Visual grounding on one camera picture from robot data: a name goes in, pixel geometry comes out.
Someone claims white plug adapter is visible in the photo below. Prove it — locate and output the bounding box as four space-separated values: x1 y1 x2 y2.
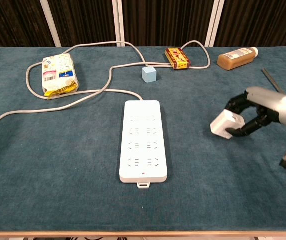
209 108 245 140

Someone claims white slanted partition post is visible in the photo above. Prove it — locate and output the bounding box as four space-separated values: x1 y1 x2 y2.
39 0 62 48

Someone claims grey power strip cable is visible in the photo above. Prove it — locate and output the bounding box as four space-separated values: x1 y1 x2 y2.
0 41 211 133

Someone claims white double partition post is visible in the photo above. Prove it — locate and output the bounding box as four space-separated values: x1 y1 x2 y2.
111 0 126 48

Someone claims blue table cloth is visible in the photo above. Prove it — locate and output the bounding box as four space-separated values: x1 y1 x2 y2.
0 46 286 233

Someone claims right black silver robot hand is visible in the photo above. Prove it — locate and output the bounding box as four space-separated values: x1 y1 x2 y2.
224 86 286 139

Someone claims white yellow snack bag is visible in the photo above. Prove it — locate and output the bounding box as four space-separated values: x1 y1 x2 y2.
41 53 80 100

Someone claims brown liquid bottle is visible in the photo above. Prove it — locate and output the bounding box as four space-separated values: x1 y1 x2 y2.
216 46 259 72

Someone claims red yellow carton box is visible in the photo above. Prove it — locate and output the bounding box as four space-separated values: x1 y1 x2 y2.
164 47 192 71

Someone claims light blue cube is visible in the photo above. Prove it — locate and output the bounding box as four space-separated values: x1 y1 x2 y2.
141 66 157 84

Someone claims white power strip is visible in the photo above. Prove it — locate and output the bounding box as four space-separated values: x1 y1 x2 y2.
119 99 168 190

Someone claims thin metal rod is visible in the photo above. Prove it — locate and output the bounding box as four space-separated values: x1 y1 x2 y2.
261 67 286 95

